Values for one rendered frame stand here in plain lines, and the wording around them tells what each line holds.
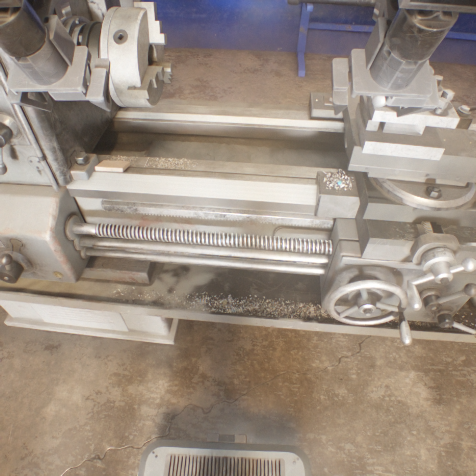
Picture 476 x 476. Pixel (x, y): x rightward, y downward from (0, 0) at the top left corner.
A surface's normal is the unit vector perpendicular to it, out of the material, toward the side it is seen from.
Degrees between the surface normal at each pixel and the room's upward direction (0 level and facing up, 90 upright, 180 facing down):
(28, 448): 0
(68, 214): 90
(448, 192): 0
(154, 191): 36
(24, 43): 115
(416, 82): 30
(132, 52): 62
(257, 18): 90
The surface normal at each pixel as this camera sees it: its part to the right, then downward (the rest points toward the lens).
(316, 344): 0.00, -0.65
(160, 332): -0.10, 0.75
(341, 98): -0.02, -0.19
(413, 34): -0.54, 0.83
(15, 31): 0.58, 0.80
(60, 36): 1.00, 0.03
